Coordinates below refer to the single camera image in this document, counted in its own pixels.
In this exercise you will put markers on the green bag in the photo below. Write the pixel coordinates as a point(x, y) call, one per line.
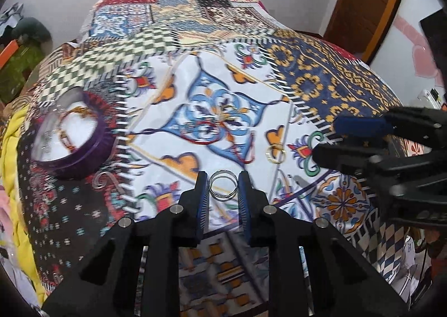
point(16, 72)

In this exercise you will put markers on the colourful patchwork bedspread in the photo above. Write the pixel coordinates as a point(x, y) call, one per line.
point(202, 85)

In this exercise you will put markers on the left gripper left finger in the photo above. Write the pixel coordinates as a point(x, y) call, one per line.
point(135, 264)

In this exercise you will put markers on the purple heart-shaped tin box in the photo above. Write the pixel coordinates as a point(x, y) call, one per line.
point(73, 140)

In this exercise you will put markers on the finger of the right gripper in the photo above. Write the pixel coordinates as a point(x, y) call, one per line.
point(347, 159)
point(362, 126)

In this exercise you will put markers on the yellow blanket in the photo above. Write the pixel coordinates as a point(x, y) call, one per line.
point(9, 177)

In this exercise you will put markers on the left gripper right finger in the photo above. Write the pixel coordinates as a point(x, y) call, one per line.
point(313, 269)

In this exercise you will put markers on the wooden door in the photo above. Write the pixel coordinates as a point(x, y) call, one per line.
point(360, 26)

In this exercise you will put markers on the orange box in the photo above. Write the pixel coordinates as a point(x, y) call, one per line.
point(8, 52)

